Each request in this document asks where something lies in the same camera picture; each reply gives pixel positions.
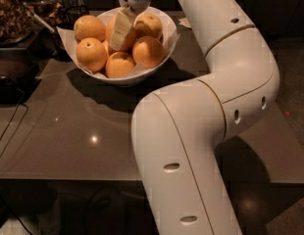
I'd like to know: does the small hidden middle orange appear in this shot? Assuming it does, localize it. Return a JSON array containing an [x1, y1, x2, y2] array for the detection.
[[102, 40, 110, 56]]

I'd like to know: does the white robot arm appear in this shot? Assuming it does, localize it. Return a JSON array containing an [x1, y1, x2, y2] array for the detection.
[[131, 0, 279, 235]]

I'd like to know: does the crumpled paper napkin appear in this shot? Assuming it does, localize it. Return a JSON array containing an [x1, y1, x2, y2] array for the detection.
[[178, 18, 191, 28]]

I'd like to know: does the white bowl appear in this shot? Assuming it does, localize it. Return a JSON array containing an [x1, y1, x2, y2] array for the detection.
[[64, 5, 178, 87]]

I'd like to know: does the black power cable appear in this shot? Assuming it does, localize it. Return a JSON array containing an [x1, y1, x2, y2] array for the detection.
[[0, 86, 30, 235]]

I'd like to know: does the white handled utensil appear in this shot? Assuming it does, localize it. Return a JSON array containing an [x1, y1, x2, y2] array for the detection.
[[17, 0, 56, 34]]

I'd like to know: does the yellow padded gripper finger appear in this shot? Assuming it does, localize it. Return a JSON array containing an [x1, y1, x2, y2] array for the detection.
[[110, 8, 136, 50]]

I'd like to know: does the black appliance box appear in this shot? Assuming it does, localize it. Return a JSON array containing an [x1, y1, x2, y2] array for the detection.
[[0, 48, 40, 105]]

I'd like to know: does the glass jar of nuts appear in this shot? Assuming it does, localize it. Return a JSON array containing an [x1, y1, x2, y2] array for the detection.
[[0, 0, 32, 47]]

